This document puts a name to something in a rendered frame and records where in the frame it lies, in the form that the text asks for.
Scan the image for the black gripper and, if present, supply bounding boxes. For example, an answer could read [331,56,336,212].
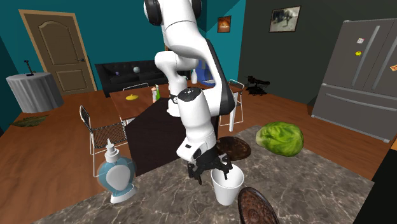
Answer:
[187,148,233,186]

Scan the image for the white cup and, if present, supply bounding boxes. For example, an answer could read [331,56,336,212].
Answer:
[210,163,245,206]

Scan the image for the brown ornate round plate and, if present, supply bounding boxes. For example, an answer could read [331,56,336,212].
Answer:
[237,186,280,224]
[216,136,253,162]

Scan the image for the dark robot stand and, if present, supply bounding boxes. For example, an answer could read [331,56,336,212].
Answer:
[123,97,219,178]

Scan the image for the green lettuce head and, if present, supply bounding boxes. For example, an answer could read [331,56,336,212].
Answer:
[255,121,305,158]

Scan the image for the black object on floor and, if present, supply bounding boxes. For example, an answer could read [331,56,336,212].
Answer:
[244,74,271,97]

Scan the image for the blue rounded object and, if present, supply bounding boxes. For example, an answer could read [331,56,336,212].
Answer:
[197,58,216,87]

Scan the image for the blue soap dispenser bottle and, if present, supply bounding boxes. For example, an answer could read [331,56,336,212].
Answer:
[96,138,139,204]

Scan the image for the brown dining table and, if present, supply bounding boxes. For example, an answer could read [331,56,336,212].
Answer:
[108,68,246,132]

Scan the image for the black sofa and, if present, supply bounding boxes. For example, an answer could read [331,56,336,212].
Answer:
[94,59,192,98]

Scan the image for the grey refrigerator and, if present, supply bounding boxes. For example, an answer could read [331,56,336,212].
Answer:
[310,17,397,144]

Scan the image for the green floor mat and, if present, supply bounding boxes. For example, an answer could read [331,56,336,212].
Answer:
[10,114,50,129]

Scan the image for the brown panel door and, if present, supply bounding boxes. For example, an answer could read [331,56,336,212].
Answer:
[18,8,98,97]

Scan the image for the round table with grey cloth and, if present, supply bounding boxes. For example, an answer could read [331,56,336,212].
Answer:
[5,59,65,115]

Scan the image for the wire mesh chair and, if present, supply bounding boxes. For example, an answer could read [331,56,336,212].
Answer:
[79,104,129,178]
[218,78,245,128]
[122,81,150,92]

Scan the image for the small orange wall picture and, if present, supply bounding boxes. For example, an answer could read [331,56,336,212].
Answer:
[216,15,232,34]

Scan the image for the grey framed wall picture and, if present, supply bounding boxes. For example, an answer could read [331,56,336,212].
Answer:
[268,5,302,34]

